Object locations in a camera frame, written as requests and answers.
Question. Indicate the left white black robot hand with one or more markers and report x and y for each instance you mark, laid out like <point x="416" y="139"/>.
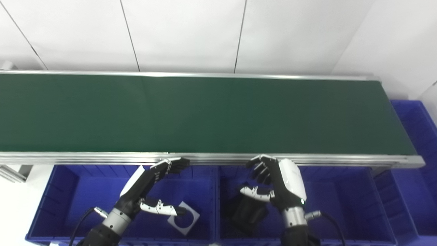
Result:
<point x="141" y="186"/>

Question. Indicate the aluminium conveyor leg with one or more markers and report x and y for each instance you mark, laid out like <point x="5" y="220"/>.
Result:
<point x="13" y="172"/>

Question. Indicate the green conveyor belt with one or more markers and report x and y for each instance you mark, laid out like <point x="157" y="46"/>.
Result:
<point x="211" y="116"/>
<point x="324" y="160"/>

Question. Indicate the black cylinder block part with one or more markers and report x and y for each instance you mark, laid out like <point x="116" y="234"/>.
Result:
<point x="247" y="213"/>

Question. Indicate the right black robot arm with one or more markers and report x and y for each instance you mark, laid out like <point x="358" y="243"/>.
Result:
<point x="297" y="229"/>

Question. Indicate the blue plastic bin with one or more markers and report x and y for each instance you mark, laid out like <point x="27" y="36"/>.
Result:
<point x="416" y="184"/>
<point x="92" y="194"/>
<point x="341" y="205"/>

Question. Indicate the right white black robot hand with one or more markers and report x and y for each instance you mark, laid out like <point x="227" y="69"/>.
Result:
<point x="288" y="184"/>

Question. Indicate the grey square part with hole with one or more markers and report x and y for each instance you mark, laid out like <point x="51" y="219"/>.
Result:
<point x="193" y="218"/>

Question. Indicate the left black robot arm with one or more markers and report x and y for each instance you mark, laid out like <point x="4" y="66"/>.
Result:
<point x="106" y="232"/>

